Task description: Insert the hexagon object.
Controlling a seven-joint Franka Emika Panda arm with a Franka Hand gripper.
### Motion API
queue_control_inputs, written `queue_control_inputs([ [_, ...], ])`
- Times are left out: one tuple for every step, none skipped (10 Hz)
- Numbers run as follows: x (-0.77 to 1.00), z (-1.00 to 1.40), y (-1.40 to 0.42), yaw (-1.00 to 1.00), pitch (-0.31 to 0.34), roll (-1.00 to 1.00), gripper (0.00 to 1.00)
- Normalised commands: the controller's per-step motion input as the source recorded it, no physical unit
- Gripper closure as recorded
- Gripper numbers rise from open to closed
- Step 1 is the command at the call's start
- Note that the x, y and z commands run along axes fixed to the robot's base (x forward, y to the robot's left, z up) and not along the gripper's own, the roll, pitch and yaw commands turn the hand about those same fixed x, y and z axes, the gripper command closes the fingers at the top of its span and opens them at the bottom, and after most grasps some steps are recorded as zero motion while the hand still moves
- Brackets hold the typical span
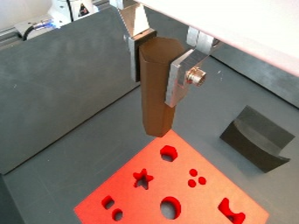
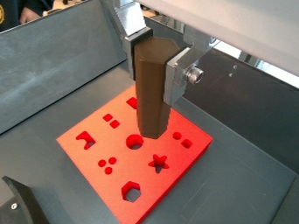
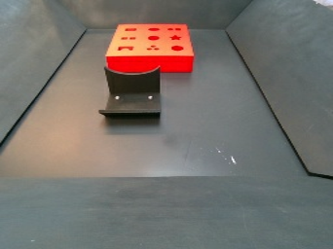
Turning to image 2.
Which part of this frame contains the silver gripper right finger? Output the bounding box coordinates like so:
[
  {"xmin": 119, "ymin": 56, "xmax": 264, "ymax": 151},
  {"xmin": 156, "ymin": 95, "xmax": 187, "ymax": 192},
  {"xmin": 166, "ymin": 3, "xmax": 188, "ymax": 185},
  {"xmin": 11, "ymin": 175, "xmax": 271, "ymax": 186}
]
[{"xmin": 163, "ymin": 25, "xmax": 214, "ymax": 105}]

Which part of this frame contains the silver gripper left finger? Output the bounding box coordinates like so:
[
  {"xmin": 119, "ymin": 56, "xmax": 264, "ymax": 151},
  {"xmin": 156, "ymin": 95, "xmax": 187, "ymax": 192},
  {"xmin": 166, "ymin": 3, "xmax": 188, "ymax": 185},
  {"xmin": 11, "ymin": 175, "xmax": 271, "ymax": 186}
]
[{"xmin": 112, "ymin": 0, "xmax": 152, "ymax": 80}]

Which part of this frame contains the dark brown hexagon peg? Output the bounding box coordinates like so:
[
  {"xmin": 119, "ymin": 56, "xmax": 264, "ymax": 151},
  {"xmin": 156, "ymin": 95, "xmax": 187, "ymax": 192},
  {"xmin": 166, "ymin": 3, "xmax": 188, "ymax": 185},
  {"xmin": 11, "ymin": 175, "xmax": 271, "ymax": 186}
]
[{"xmin": 135, "ymin": 37, "xmax": 180, "ymax": 139}]

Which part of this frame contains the person in dark clothing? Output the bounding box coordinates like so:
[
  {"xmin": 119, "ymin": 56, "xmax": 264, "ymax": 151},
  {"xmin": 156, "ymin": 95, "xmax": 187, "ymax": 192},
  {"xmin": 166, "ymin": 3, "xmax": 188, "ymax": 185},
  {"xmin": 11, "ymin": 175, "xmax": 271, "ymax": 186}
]
[{"xmin": 0, "ymin": 0, "xmax": 56, "ymax": 33}]

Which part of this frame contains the red shape-sorting block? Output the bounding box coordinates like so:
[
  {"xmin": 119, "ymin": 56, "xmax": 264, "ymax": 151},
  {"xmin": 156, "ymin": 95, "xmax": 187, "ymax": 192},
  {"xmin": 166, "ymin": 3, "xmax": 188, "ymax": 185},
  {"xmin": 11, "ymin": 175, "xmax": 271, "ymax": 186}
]
[{"xmin": 57, "ymin": 87, "xmax": 212, "ymax": 224}]

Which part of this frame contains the black curved holder stand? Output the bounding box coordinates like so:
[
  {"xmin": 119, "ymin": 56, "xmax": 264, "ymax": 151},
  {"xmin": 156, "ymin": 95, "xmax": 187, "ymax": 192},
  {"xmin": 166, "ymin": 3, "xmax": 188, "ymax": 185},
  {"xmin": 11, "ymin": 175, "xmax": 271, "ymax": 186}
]
[{"xmin": 0, "ymin": 176, "xmax": 51, "ymax": 224}]

